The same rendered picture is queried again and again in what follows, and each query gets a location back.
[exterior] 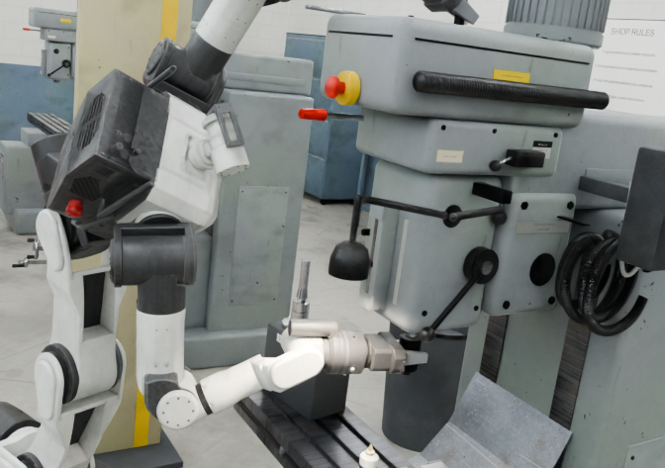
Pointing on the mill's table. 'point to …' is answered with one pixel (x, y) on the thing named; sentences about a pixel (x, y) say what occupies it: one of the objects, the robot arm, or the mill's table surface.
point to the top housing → (508, 46)
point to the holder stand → (324, 405)
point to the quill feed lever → (479, 261)
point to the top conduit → (508, 90)
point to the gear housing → (454, 143)
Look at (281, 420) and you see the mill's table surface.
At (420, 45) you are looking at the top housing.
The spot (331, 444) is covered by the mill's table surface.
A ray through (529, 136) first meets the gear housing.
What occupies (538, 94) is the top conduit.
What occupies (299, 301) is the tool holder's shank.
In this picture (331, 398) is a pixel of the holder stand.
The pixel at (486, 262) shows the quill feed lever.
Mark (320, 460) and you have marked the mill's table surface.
